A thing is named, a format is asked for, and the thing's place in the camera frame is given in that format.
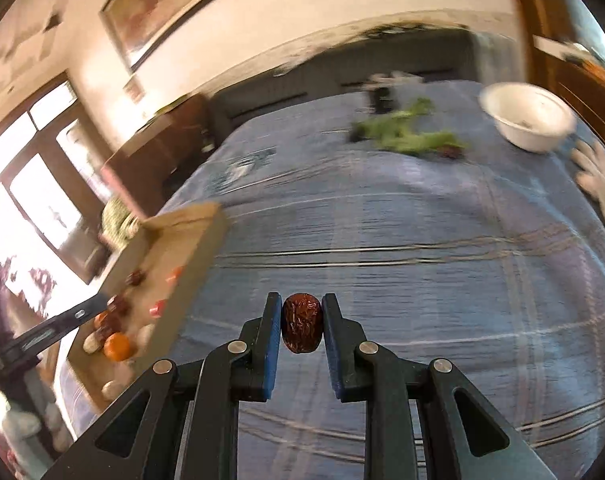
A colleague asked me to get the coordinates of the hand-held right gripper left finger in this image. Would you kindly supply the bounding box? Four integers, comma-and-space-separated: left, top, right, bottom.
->
42, 291, 283, 480

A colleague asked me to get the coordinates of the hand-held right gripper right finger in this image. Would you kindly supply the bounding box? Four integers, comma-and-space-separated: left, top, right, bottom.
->
321, 292, 558, 480

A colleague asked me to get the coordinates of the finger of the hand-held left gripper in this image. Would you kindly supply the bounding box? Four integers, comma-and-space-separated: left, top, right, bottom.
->
0, 292, 110, 361

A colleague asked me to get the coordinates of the large wrinkled red date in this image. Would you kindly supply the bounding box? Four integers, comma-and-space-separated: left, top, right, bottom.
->
281, 292, 324, 354

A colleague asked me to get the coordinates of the cardboard box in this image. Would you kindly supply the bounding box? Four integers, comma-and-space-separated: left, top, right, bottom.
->
65, 167, 229, 411

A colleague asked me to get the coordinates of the pale patterned cloth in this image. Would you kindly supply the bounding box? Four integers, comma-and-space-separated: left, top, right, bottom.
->
0, 360, 78, 480

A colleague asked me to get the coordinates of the green patterned cushion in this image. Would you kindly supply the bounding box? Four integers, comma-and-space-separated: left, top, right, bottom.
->
101, 196, 143, 246

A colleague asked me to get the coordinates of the blue plaid blanket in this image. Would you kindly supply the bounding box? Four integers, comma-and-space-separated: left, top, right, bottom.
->
52, 80, 605, 480

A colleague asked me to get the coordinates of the brown wooden nightstand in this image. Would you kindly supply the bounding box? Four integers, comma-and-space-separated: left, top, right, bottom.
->
105, 94, 218, 221

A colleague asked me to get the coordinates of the green leafy vegetable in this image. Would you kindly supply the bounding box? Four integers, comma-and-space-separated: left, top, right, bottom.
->
349, 97, 468, 156

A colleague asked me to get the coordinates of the black cylinder device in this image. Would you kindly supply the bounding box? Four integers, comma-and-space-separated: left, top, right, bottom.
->
365, 72, 423, 113

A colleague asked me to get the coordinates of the black padded headboard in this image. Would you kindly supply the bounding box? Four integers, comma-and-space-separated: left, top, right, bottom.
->
210, 27, 483, 133

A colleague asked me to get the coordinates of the white bowl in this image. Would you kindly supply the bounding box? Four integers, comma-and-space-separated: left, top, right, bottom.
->
479, 81, 577, 153

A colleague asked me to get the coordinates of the white work glove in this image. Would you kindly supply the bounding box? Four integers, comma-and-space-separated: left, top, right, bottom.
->
571, 140, 605, 233

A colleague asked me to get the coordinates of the wooden side table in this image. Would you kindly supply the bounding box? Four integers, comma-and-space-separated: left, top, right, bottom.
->
532, 35, 605, 136

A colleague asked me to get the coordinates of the glass door wooden frame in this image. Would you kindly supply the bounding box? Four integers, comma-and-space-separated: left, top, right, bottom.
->
0, 72, 113, 321

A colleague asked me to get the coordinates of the small wall sticker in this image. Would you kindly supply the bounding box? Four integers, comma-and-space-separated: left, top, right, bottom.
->
124, 74, 146, 103

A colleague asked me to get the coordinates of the framed wall picture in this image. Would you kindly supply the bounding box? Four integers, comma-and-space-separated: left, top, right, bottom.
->
100, 0, 283, 73

